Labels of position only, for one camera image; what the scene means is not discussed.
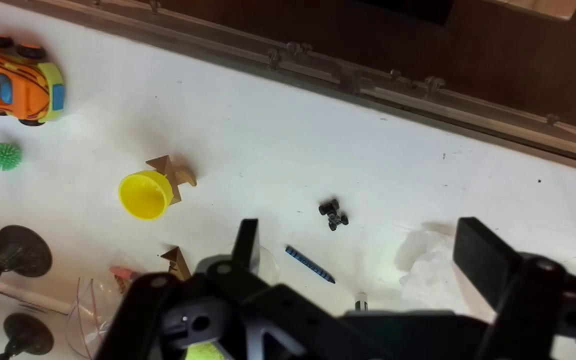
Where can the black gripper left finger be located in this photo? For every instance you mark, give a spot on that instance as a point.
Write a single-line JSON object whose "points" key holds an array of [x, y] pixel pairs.
{"points": [[248, 240]]}

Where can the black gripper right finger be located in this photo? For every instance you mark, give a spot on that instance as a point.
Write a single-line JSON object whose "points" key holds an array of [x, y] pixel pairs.
{"points": [[485, 256]]}

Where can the green spiky ball toy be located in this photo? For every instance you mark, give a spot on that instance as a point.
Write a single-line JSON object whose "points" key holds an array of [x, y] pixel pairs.
{"points": [[5, 156]]}

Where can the small black wheeled toy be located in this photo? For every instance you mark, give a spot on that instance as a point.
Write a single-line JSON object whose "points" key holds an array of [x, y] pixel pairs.
{"points": [[332, 212]]}

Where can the orange toy car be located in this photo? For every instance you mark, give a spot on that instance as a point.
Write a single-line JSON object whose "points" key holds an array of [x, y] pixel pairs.
{"points": [[14, 83]]}

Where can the white plastic bag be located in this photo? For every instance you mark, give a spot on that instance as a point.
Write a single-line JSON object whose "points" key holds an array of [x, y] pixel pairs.
{"points": [[429, 267]]}

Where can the dark blue pen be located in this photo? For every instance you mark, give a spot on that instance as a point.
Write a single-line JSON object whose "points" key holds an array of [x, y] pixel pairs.
{"points": [[308, 264]]}

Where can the small brown wooden piece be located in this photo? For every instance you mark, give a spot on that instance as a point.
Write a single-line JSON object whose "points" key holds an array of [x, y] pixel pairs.
{"points": [[177, 263]]}

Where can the wooden star puzzle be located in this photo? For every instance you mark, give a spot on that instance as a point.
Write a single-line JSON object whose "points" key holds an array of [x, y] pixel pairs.
{"points": [[180, 173]]}

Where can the yellow-green tennis ball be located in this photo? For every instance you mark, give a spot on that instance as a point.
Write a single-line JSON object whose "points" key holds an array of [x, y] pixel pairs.
{"points": [[203, 351]]}

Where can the small reddish piece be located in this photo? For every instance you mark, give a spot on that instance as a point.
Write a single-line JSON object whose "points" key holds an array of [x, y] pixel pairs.
{"points": [[124, 276]]}

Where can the clear plastic container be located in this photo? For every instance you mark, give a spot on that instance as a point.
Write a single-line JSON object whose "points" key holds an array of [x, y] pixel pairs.
{"points": [[90, 312]]}

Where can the aluminium extrusion rail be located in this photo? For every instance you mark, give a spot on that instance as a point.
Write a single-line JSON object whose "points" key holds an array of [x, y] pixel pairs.
{"points": [[369, 83]]}

